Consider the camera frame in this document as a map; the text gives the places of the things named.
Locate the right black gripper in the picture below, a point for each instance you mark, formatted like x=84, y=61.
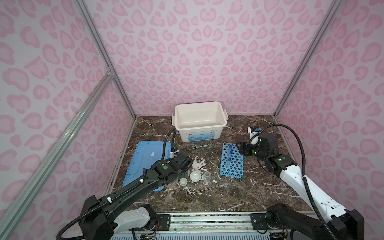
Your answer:
x=242, y=148

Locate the small white crucible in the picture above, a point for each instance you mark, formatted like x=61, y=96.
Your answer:
x=183, y=182

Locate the clear glass beaker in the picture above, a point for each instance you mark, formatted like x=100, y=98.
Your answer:
x=207, y=177

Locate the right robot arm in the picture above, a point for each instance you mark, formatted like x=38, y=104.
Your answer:
x=333, y=221

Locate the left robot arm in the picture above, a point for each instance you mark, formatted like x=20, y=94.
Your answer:
x=101, y=217

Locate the white evaporating dish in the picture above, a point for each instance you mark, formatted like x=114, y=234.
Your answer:
x=195, y=176

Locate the blue test tube rack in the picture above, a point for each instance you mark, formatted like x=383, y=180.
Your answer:
x=232, y=162

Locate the blue plastic box lid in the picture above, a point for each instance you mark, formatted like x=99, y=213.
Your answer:
x=145, y=155

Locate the white plastic storage box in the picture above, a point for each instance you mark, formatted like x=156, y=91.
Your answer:
x=200, y=121

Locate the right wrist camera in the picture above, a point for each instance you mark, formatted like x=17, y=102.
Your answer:
x=254, y=133

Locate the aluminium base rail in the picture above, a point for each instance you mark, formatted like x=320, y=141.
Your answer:
x=214, y=226

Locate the right aluminium corner post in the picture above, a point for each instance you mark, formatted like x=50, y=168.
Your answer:
x=329, y=17

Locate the diagonal aluminium frame bar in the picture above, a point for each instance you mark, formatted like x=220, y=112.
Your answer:
x=20, y=205

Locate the aluminium corner frame post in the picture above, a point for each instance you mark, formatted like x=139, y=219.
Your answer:
x=100, y=46

